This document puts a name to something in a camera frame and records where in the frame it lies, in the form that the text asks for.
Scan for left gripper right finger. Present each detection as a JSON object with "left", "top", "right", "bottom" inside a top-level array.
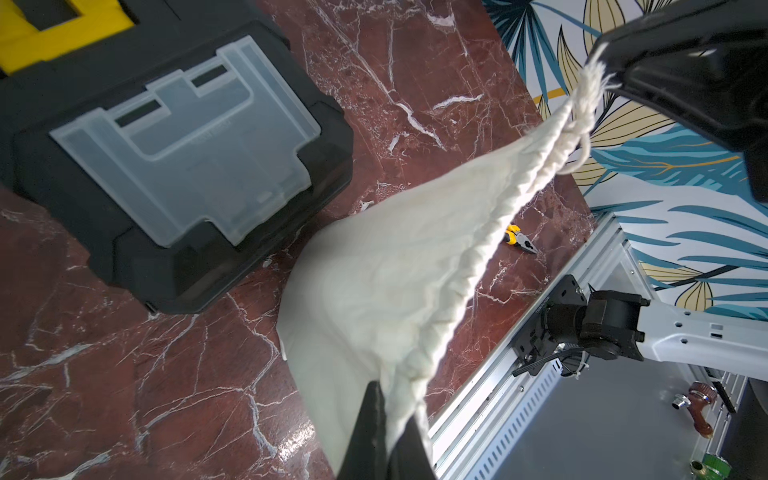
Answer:
[{"left": 388, "top": 417, "right": 436, "bottom": 480}]

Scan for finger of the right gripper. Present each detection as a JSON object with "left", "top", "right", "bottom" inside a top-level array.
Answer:
[{"left": 590, "top": 0, "right": 767, "bottom": 201}]

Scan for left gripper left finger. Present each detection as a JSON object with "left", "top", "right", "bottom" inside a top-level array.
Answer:
[{"left": 337, "top": 381, "right": 388, "bottom": 480}]

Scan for cream cloth soil bag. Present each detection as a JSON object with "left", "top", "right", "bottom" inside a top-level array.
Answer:
[{"left": 277, "top": 47, "right": 609, "bottom": 473}]

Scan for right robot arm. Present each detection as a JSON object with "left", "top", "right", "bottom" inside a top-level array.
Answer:
[{"left": 529, "top": 1, "right": 767, "bottom": 379}]

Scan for yellow black pliers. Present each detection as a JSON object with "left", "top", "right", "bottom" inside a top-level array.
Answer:
[{"left": 504, "top": 224, "right": 538, "bottom": 254}]

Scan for black yellow toolbox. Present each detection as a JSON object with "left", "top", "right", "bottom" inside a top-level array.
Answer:
[{"left": 1, "top": 1, "right": 353, "bottom": 314}]

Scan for aluminium front rail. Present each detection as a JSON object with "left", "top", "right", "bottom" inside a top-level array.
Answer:
[{"left": 429, "top": 214, "right": 653, "bottom": 479}]

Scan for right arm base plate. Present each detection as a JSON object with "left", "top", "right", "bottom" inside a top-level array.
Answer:
[{"left": 510, "top": 274, "right": 589, "bottom": 377}]

